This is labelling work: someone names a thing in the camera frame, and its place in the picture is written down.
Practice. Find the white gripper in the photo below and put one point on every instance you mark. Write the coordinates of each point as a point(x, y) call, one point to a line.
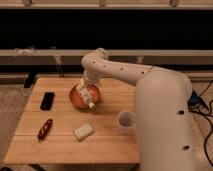
point(84, 93)

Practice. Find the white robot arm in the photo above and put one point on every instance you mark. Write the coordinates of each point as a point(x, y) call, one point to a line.
point(161, 107)

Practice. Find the white sponge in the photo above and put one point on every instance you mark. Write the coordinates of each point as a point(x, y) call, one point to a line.
point(83, 131)

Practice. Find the orange bowl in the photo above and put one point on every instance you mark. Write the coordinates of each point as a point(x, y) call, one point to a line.
point(77, 100)

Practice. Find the translucent plastic cup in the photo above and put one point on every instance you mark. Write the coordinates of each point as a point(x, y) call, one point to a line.
point(126, 123)

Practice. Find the red pocket knife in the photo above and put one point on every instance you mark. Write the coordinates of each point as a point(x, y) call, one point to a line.
point(44, 129)

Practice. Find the black table leg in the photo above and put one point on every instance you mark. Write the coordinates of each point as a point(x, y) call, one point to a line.
point(30, 79)

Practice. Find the blue power adapter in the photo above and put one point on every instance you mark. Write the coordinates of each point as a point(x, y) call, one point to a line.
point(194, 100)

